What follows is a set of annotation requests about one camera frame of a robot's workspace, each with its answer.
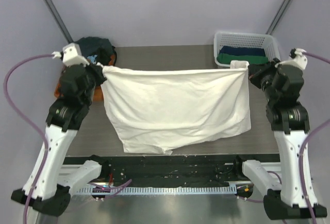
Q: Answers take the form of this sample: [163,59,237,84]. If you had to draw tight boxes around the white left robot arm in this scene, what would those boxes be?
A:
[11,64,110,217]

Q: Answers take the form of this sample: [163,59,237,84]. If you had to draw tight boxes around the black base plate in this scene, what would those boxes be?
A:
[63,154,281,187]

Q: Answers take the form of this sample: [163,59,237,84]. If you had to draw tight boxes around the rolled green t shirt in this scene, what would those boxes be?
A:
[215,53,269,67]

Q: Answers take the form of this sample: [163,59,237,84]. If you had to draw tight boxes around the rolled navy t shirt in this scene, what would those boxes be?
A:
[219,46,266,57]

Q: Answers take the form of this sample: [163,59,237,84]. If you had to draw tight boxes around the dark teal t shirt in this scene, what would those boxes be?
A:
[74,37,113,57]

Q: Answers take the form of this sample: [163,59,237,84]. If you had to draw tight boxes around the white plastic basket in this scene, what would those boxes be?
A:
[213,31,281,68]

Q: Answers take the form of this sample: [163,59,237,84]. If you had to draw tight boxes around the black printed t shirt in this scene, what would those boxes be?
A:
[87,46,118,66]

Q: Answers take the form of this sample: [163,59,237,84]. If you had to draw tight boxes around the orange wooden tray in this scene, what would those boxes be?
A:
[54,52,117,101]

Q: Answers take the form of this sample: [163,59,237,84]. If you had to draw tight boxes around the white t shirt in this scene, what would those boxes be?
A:
[102,61,251,155]

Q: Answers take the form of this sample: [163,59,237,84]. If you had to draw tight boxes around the left aluminium frame post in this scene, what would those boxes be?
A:
[43,0,73,43]

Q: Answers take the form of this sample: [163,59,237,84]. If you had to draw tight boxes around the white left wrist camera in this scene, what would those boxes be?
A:
[62,43,90,67]

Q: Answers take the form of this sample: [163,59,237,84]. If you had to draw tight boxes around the aluminium frame post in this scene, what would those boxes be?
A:
[43,0,73,43]
[266,0,293,35]

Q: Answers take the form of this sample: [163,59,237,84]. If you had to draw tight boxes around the right aluminium frame post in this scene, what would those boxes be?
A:
[266,0,293,35]

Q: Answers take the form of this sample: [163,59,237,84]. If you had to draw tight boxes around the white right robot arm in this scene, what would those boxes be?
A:
[233,56,327,222]

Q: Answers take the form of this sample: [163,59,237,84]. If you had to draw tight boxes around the white slotted cable duct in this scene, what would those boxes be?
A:
[76,184,237,196]

